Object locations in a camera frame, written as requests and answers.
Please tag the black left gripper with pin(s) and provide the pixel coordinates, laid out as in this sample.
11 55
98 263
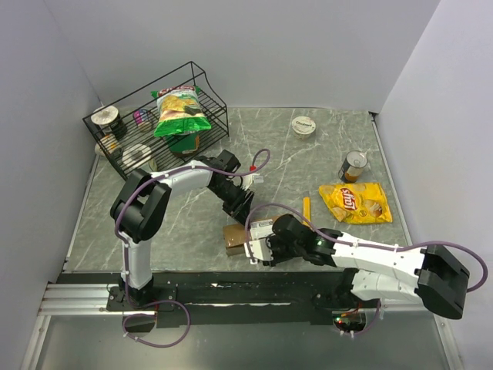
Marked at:
239 208

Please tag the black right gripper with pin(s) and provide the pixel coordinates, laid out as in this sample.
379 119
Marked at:
273 238

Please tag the brown cardboard express box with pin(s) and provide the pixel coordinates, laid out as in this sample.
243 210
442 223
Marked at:
235 236

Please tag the yellow utility knife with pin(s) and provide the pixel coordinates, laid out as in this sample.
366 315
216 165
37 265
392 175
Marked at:
306 209

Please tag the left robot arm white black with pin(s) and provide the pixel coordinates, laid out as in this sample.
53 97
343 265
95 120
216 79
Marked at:
139 211

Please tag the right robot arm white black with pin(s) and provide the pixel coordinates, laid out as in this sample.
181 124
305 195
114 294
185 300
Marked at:
429 275

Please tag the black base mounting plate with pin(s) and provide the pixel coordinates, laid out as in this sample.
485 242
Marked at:
233 298

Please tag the yellow Lays chips bag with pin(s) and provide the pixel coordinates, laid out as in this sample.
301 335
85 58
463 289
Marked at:
357 203

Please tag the green snack canister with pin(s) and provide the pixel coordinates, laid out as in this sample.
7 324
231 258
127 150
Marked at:
183 145

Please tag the orange labelled tin can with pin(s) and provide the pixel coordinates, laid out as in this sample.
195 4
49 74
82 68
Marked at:
352 166

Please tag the white yogurt tub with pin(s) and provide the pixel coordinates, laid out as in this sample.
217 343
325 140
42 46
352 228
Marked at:
303 127

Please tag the white lidded pale can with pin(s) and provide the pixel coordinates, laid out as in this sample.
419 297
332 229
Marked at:
139 156

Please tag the green chips bag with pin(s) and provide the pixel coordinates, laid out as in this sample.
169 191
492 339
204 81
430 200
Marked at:
180 112

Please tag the purple pink small cup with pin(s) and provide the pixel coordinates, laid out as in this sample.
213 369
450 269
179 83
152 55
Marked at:
143 120

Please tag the small yellow labelled can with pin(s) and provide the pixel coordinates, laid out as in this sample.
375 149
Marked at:
110 146

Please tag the white lidded dark jar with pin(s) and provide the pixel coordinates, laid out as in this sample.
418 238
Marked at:
108 121

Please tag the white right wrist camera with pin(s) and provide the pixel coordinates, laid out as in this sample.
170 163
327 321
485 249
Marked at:
257 251

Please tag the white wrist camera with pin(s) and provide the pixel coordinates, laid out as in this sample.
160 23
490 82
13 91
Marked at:
257 251
249 180

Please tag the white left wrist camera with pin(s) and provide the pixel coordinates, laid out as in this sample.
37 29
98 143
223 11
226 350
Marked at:
249 180

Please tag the black wire shelf rack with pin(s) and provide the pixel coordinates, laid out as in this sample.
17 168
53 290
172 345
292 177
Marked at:
188 74

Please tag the aluminium rail frame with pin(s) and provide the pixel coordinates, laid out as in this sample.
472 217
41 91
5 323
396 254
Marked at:
94 299

